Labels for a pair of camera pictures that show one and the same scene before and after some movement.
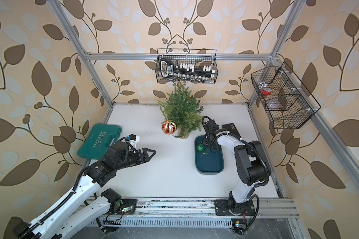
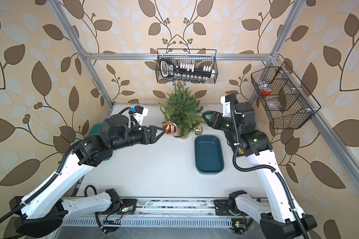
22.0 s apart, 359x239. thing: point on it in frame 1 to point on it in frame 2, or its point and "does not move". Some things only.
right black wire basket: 287,102 does not move
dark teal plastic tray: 209,162 does not move
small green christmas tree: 181,107 does not move
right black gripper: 205,141 to 217,117
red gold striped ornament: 168,127 does not move
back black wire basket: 190,66 does not move
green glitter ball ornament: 200,147 to 206,116
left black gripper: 144,159 to 145,140
